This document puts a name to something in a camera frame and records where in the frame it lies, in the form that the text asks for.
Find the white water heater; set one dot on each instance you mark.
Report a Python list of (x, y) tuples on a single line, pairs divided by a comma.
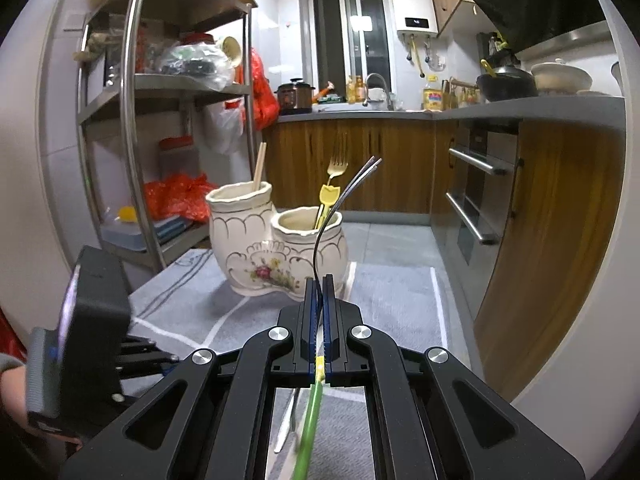
[(415, 17)]

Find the silver metal fork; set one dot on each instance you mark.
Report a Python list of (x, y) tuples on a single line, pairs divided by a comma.
[(288, 424)]

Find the window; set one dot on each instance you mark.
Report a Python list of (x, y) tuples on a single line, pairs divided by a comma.
[(350, 42)]

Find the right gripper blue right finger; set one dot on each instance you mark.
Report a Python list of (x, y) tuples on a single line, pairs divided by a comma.
[(335, 319)]

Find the black wok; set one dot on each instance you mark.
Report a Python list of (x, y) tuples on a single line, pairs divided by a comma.
[(505, 83)]

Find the clear plastic bag on shelf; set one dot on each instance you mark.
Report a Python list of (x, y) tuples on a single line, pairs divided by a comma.
[(201, 61)]

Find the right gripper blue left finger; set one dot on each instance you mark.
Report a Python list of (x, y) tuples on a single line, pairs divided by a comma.
[(306, 336)]

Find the gold metal fork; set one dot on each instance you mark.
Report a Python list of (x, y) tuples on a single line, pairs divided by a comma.
[(339, 160)]

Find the metal shelving rack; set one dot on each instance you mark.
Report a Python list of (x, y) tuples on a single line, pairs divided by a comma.
[(135, 94)]

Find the white ceramic pot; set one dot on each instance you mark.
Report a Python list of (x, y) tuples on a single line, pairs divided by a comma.
[(560, 77)]

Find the chrome faucet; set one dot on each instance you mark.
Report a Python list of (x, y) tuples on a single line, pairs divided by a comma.
[(378, 95)]

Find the white ceramic utensil holder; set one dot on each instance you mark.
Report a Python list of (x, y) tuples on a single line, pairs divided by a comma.
[(261, 250)]

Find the yellow item on shelf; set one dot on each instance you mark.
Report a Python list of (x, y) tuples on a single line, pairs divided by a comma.
[(127, 214)]

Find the red plastic bag lower shelf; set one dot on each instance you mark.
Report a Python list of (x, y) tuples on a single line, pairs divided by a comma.
[(178, 195)]

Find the built-in oven with handles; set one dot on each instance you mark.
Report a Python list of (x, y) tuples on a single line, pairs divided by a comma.
[(474, 169)]

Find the person's left hand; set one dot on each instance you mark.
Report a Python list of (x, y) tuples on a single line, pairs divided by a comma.
[(13, 402)]

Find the red plastic bag hanging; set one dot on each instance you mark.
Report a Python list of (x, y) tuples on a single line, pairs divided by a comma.
[(265, 102)]

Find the yellow oil bottle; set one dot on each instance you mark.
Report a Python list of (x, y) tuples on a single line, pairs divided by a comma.
[(432, 94)]

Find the yellow green plastic spoon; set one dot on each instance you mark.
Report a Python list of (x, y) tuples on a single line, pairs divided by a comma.
[(306, 443)]

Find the wooden chopstick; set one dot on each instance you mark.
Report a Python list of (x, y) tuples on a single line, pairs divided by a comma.
[(259, 167)]

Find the black rice cooker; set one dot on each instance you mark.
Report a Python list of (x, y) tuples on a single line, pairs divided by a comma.
[(295, 97)]

